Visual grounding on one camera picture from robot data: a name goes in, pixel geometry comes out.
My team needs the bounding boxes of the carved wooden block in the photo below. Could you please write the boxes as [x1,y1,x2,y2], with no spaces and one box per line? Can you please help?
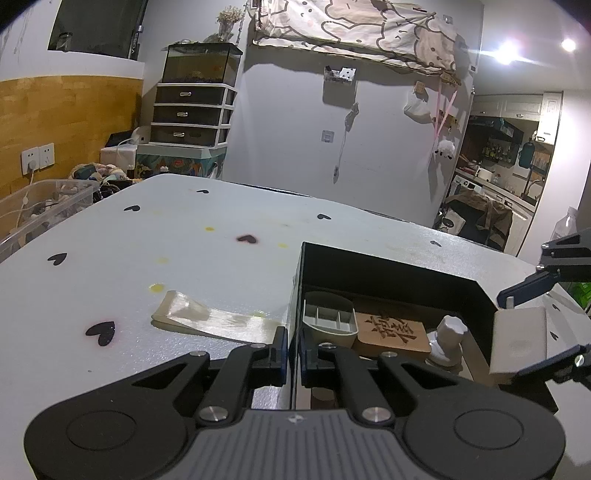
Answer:
[353,313,431,360]

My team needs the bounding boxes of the white sponge block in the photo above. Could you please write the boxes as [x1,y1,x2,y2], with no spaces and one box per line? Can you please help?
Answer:
[489,307,547,384]

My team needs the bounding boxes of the patterned hanging cloth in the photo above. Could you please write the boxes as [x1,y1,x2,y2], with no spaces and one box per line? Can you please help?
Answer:
[252,1,458,82]

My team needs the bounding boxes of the dried flower vase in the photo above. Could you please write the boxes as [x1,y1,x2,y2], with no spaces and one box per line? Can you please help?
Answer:
[216,6,245,43]

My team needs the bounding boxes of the clear plastic storage bin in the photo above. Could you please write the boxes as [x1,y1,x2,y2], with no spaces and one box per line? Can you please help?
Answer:
[0,180,99,261]

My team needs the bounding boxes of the clear plastic packaging sleeve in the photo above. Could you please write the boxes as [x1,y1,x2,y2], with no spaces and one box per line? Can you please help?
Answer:
[151,290,284,344]

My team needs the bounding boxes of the white plastic drawer unit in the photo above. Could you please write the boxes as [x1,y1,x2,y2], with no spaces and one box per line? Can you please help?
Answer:
[150,83,238,148]

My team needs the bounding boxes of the black storage box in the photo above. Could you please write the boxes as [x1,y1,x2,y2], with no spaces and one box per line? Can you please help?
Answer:
[290,242,497,388]

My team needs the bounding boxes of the white washing machine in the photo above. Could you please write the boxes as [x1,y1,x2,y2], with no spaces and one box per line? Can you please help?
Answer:
[445,173,534,256]

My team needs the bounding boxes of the glass fish tank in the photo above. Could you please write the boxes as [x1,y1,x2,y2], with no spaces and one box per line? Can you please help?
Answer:
[161,42,242,86]

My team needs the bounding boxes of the white sheep plush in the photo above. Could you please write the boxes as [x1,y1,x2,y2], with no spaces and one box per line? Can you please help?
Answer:
[434,139,456,160]

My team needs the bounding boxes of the clear plastic water bottle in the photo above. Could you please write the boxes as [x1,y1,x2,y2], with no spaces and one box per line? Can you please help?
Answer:
[551,207,578,240]

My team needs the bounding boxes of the grey plastic divided tray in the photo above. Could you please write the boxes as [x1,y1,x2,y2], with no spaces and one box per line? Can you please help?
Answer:
[301,291,359,348]

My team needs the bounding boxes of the white knob fixture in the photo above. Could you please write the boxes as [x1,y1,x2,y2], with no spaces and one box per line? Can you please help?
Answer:
[427,315,468,369]

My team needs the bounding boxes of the dark wall window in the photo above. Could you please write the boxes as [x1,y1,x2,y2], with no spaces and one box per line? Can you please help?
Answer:
[48,0,147,60]

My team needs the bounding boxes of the white wall socket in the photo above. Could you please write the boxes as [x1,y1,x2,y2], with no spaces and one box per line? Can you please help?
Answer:
[20,143,55,176]

